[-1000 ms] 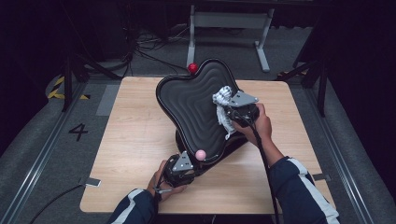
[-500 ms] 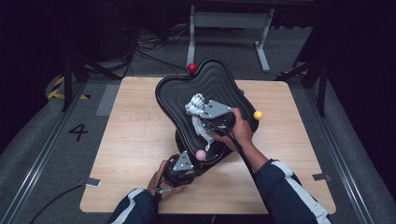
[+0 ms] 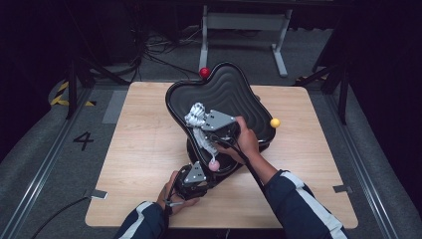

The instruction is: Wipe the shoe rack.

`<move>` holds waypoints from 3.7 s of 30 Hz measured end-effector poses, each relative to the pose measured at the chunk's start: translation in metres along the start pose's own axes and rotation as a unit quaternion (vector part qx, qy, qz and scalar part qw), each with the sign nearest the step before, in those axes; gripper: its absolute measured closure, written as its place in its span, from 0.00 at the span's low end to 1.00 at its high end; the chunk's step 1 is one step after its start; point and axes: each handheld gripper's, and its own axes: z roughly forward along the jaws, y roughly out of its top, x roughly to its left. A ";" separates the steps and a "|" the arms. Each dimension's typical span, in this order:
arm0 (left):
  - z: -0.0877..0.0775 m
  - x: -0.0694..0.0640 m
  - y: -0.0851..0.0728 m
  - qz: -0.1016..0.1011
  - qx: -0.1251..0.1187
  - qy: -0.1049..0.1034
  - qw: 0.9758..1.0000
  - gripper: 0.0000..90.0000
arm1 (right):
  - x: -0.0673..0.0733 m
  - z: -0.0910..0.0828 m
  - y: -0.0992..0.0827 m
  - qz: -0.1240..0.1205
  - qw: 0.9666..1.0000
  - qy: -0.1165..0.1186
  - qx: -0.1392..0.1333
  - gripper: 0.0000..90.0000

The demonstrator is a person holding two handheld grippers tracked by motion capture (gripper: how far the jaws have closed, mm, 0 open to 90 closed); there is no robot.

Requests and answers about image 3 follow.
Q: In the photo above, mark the grey tape piece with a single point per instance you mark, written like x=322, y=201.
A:
x=342, y=189
x=96, y=194

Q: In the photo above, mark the person's right hand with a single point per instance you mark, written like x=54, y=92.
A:
x=247, y=142

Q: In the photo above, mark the yellow ball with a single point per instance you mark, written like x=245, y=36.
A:
x=275, y=122

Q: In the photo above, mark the red ball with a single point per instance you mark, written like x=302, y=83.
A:
x=204, y=72

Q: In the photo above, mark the black wavy tray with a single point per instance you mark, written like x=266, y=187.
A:
x=232, y=96

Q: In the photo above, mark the white grey patterned cloth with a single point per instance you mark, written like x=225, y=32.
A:
x=195, y=114

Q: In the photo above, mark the person's left hand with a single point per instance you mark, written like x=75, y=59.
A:
x=180, y=205

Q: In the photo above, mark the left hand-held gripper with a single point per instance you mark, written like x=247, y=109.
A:
x=195, y=174

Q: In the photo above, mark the pink ball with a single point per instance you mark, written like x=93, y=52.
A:
x=214, y=165

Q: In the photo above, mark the grey metal stand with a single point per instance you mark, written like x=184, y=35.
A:
x=245, y=21

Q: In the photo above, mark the yellow black hazard tape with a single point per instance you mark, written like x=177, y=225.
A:
x=58, y=98

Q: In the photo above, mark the black tripod stand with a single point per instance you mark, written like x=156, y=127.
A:
x=71, y=93
x=342, y=99

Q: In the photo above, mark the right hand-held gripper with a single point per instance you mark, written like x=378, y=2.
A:
x=217, y=120

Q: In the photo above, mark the metal floor rail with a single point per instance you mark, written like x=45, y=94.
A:
x=358, y=159
x=49, y=159

